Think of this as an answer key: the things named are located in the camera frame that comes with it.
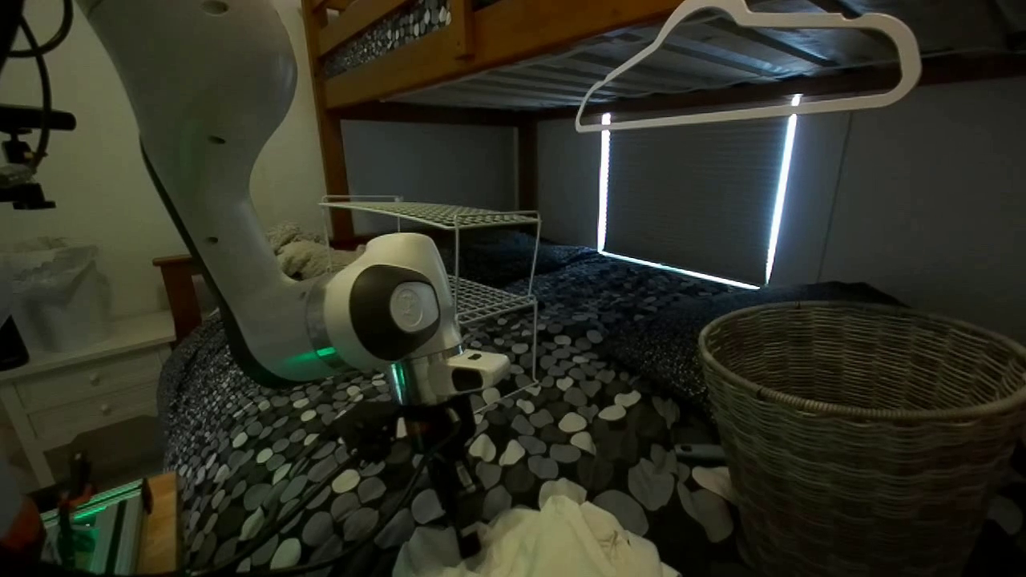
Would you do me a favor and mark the translucent white plastic bag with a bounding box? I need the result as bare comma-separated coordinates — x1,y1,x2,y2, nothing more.
0,240,113,362

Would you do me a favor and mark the woven wicker basket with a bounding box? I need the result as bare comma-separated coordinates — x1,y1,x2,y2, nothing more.
697,298,1026,577

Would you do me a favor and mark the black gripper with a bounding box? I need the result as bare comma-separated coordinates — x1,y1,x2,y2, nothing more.
393,386,487,561

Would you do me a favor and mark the white wire shelf rack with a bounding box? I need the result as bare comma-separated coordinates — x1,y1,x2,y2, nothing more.
318,193,544,392

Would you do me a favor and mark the dark window roller blind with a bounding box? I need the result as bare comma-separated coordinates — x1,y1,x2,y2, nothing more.
593,93,806,295

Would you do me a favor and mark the small wooden board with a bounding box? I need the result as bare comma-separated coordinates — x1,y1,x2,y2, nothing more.
138,467,184,577

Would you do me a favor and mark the white plastic clothes hanger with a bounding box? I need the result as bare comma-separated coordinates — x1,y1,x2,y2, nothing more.
574,0,922,134

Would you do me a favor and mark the dark pebble pattern bedspread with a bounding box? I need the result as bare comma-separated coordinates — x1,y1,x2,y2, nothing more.
158,237,1026,577

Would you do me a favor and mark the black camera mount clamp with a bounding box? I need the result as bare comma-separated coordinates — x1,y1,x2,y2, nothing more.
0,98,80,211

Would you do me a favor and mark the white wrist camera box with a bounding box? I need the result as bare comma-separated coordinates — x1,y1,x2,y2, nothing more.
447,345,517,398

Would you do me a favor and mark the wooden bunk bed frame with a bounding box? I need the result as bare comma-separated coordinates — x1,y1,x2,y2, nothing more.
155,0,1026,344

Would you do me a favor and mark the white dresser with drawers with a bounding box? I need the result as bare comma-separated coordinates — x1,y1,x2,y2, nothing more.
0,310,178,490

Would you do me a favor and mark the green lit electronics box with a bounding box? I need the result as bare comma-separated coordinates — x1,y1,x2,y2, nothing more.
39,478,148,577

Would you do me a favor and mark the white pillowcase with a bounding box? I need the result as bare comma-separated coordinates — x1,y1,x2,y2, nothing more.
391,475,682,577

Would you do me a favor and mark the beige crumpled towel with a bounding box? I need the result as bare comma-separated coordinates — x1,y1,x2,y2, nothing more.
267,220,367,288

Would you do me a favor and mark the dark blue blanket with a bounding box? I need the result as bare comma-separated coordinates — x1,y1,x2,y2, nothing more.
467,228,910,413

